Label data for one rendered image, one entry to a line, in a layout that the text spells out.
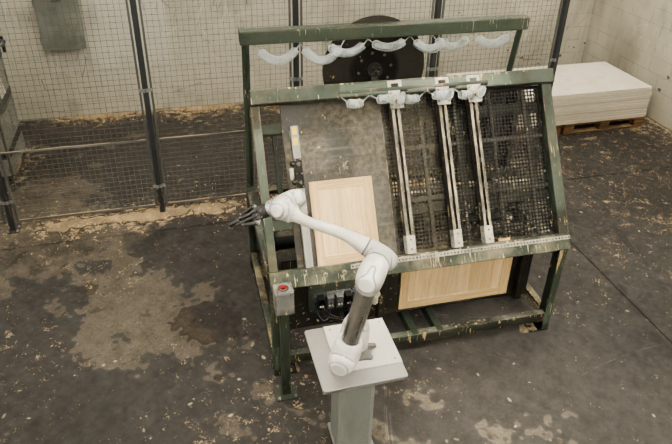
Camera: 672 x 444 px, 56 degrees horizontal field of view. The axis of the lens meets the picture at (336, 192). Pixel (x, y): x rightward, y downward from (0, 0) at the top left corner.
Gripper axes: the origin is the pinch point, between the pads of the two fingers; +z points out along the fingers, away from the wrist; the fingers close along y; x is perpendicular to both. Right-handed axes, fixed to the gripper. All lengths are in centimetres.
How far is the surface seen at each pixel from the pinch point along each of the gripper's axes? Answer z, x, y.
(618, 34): -375, 584, -334
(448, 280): -76, 189, 21
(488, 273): -105, 205, 22
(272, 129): -12, 61, -84
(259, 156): -1, 55, -65
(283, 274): 13, 85, 7
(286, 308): 13, 77, 31
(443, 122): -117, 117, -69
